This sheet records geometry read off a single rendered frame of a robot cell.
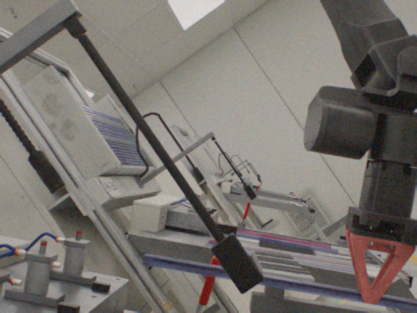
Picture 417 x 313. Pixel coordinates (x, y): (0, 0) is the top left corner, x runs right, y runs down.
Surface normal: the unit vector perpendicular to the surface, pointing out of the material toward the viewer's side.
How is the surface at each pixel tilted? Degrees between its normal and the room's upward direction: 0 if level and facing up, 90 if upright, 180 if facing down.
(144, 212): 90
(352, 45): 75
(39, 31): 90
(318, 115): 47
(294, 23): 90
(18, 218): 90
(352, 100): 80
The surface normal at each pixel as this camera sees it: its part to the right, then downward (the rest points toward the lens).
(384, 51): 0.23, -0.36
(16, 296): -0.04, 0.04
